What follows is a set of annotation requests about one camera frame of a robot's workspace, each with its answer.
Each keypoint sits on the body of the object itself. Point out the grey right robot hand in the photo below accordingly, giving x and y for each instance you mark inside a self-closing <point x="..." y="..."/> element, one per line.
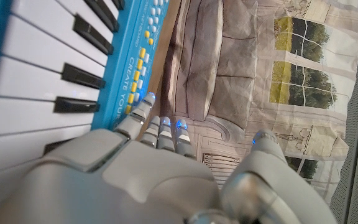
<point x="141" y="183"/>

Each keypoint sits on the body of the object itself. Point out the blue toy piano keyboard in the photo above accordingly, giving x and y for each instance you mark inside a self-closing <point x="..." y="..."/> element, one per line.
<point x="36" y="77"/>

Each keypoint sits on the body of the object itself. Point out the printed sofa room backdrop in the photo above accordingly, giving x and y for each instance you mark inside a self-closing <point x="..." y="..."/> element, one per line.
<point x="228" y="77"/>

